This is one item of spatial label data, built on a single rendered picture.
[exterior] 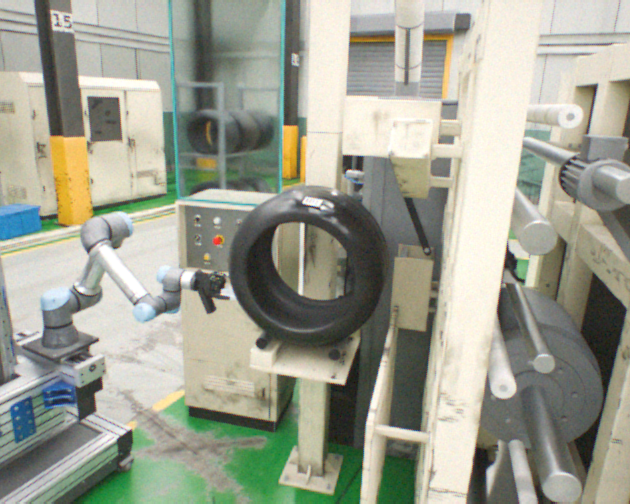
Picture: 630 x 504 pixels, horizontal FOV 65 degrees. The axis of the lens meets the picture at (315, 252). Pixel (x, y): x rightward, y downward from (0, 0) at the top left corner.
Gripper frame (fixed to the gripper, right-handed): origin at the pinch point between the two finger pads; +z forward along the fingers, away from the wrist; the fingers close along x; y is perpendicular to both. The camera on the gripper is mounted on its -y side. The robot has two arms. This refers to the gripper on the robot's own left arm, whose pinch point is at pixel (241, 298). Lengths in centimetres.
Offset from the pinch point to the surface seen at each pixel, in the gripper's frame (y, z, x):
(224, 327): -44, -26, 52
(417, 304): 7, 67, 18
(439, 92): 108, 49, 910
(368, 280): 24, 48, -12
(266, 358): -15.7, 16.7, -11.9
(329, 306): -1.3, 32.8, 15.4
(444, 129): 77, 61, -28
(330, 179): 48, 23, 25
